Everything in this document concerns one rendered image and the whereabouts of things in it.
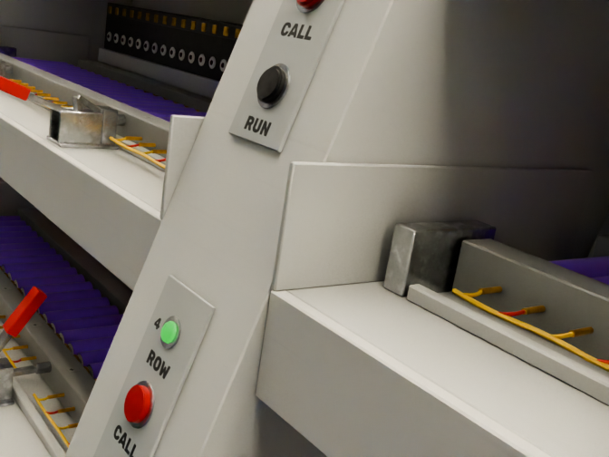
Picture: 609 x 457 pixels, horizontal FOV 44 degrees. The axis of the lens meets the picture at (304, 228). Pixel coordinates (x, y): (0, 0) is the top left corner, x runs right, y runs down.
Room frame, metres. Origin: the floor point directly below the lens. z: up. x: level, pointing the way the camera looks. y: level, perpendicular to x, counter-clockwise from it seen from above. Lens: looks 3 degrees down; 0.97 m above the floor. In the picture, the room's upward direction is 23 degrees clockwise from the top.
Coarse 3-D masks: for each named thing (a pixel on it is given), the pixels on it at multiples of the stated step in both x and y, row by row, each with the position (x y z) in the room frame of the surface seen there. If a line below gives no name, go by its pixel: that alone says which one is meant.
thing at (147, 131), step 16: (16, 64) 0.72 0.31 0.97; (16, 80) 0.71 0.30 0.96; (32, 80) 0.68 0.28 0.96; (48, 80) 0.65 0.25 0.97; (64, 80) 0.66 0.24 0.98; (48, 96) 0.65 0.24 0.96; (64, 96) 0.62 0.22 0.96; (96, 96) 0.58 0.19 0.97; (128, 112) 0.52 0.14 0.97; (144, 112) 0.54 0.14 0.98; (128, 128) 0.52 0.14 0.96; (144, 128) 0.50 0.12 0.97; (160, 128) 0.48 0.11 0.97; (144, 144) 0.49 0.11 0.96; (160, 144) 0.48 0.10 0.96; (160, 160) 0.45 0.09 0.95
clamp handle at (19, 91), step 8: (0, 80) 0.47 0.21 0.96; (8, 80) 0.47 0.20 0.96; (0, 88) 0.47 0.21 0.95; (8, 88) 0.47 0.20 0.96; (16, 88) 0.47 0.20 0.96; (24, 88) 0.48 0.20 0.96; (16, 96) 0.48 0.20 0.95; (24, 96) 0.48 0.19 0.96; (32, 96) 0.48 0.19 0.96; (72, 96) 0.51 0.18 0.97; (48, 104) 0.49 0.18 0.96; (56, 104) 0.49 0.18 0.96; (72, 104) 0.51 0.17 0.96; (80, 104) 0.50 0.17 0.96
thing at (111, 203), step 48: (0, 48) 0.85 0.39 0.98; (48, 48) 0.90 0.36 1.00; (0, 96) 0.67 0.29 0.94; (0, 144) 0.57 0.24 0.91; (48, 144) 0.50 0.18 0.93; (192, 144) 0.36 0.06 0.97; (48, 192) 0.49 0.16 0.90; (96, 192) 0.42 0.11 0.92; (144, 192) 0.41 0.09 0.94; (96, 240) 0.43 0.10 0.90; (144, 240) 0.38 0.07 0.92
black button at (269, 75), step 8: (264, 72) 0.33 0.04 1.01; (272, 72) 0.32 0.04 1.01; (280, 72) 0.32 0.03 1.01; (264, 80) 0.32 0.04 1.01; (272, 80) 0.32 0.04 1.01; (280, 80) 0.32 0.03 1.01; (256, 88) 0.33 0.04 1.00; (264, 88) 0.32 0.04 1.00; (272, 88) 0.32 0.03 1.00; (280, 88) 0.32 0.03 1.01; (264, 96) 0.32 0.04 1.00; (272, 96) 0.32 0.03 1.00
